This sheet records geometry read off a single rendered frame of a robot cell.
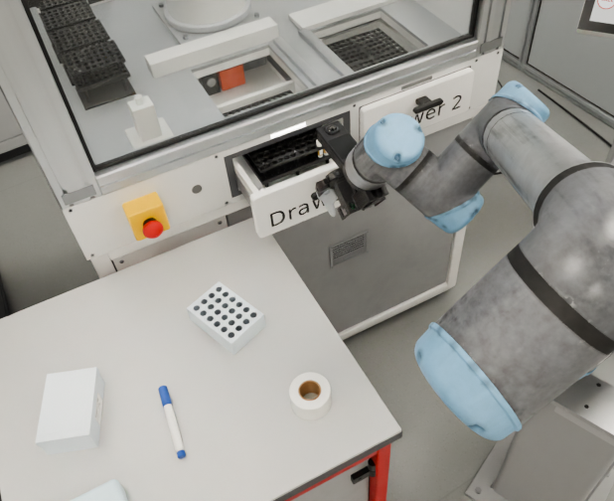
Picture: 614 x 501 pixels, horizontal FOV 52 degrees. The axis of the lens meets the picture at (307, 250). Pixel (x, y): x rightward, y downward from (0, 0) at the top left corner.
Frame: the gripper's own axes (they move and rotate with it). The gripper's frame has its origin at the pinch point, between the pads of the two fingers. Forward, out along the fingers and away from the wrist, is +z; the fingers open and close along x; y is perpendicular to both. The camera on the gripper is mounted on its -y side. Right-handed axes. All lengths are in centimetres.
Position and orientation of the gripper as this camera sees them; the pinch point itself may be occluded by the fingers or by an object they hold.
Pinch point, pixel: (331, 189)
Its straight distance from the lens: 119.8
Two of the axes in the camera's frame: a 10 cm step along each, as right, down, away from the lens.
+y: 4.1, 9.1, -0.7
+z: -2.1, 1.7, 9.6
